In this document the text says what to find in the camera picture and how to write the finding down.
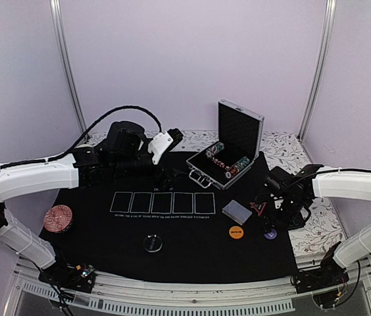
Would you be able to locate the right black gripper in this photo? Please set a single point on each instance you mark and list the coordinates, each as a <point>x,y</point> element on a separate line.
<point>298,222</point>

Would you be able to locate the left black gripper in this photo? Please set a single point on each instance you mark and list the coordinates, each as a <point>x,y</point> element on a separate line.
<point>170,178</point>

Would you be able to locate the purple small blind button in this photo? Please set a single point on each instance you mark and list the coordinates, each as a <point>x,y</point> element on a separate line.
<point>271,235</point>

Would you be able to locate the orange big blind button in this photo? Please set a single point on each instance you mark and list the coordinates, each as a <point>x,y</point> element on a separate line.
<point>236,232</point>

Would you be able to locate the poker chip row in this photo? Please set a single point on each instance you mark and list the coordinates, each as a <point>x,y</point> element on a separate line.
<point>237,167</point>
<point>214,150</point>

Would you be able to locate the clear dealer button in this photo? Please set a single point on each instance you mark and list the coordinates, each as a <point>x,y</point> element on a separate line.
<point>152,243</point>

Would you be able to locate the aluminium poker chip case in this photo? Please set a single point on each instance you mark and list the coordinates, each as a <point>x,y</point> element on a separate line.
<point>240,130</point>

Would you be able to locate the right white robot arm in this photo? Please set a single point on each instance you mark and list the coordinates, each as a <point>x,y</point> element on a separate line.
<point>349,189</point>

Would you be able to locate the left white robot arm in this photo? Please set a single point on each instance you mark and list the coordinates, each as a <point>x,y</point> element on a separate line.
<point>74,168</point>

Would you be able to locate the red black triangle card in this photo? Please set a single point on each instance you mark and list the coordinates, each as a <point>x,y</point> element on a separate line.
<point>258,208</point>

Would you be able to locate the blue playing card deck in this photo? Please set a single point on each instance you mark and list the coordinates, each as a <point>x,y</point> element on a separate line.
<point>236,212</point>

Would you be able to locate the black poker table mat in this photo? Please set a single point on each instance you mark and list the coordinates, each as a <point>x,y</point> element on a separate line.
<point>197,250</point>

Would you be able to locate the red dice row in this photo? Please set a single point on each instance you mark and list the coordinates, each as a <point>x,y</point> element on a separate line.
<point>219,163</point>

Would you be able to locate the floral white tablecloth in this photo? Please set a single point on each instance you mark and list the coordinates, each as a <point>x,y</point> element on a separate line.
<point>172,204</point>

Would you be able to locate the cream ceramic mug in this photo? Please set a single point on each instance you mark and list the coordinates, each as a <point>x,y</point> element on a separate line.
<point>84,145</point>

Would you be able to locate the red patterned round tin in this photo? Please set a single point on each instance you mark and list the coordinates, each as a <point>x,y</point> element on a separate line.
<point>58,219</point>

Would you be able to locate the small green circuit board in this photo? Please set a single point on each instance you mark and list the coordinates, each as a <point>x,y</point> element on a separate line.
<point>84,270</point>

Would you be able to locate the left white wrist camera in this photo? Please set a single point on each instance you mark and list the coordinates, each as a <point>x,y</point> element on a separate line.
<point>163,142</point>

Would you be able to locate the left aluminium frame post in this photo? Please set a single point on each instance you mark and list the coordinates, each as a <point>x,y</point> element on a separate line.
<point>56,15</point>

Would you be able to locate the aluminium frame post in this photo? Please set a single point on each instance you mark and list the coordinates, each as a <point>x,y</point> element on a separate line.
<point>56,15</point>
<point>325,39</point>

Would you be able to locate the right aluminium frame post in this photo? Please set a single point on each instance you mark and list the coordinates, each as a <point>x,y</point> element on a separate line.
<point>325,39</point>

